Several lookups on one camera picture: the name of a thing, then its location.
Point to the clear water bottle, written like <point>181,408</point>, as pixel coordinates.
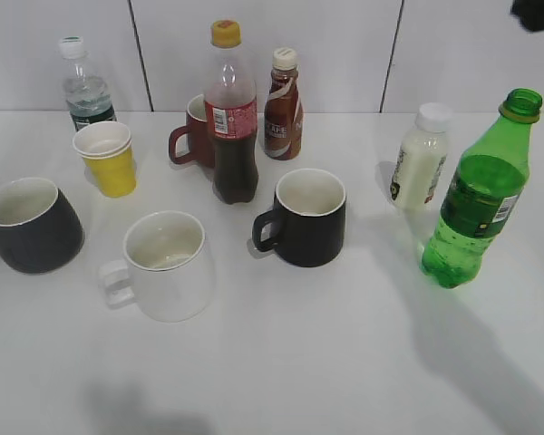
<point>86,93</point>

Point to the cola bottle red label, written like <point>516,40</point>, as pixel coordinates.
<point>230,100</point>

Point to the yellow paper cup stack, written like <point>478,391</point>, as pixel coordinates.
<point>105,148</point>

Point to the black ceramic mug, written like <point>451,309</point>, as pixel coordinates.
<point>306,225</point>

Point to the white ceramic mug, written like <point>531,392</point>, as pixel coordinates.
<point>166,268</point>

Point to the green sprite bottle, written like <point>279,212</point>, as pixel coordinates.
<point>485,187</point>

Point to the white milk drink bottle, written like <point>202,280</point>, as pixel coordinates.
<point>421,157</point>

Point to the gray ceramic mug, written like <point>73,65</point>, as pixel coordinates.
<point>39,228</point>

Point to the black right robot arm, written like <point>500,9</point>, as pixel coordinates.
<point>530,14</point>

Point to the brown coffee drink bottle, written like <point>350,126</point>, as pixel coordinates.
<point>283,114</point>

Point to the dark red ceramic mug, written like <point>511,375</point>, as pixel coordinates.
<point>199,146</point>

